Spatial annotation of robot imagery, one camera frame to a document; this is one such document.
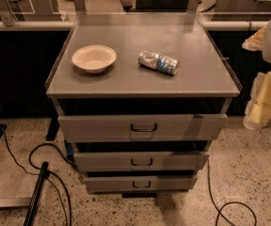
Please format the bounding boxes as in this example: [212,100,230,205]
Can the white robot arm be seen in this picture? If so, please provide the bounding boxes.
[242,20,271,130]

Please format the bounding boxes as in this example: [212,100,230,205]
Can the grey top drawer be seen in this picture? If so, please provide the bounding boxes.
[58,114,227,143]

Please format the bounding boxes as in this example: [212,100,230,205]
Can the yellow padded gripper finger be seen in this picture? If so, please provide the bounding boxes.
[243,71,271,130]
[242,26,265,51]

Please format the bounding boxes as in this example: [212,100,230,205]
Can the crushed silver blue can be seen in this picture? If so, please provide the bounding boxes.
[138,50,179,75]

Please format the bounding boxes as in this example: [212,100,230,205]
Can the grey drawer cabinet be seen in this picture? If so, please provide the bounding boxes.
[47,13,241,182]

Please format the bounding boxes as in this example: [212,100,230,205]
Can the black bar on floor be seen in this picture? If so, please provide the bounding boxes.
[24,162,48,226]

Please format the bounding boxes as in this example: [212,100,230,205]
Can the grey bottom drawer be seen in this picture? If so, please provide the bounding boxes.
[85,175,197,193]

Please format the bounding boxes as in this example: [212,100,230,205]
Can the black cable floor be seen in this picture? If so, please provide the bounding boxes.
[206,158,258,226]
[0,124,77,226]

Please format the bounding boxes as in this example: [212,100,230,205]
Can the white paper bowl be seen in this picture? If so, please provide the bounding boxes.
[72,45,117,73]

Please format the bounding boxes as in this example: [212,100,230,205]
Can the grey drawer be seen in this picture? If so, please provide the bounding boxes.
[73,152,208,172]
[58,114,227,143]
[85,175,197,193]

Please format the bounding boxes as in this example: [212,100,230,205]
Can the black cable right floor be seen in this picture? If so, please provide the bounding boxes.
[206,158,258,226]

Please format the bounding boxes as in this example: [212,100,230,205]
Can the grey middle drawer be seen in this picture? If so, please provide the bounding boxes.
[73,152,208,172]

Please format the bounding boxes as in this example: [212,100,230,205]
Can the black cable left floor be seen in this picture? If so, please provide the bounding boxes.
[0,124,77,226]

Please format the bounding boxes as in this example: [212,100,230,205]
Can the white horizontal rail pipe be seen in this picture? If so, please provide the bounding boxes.
[0,20,267,31]

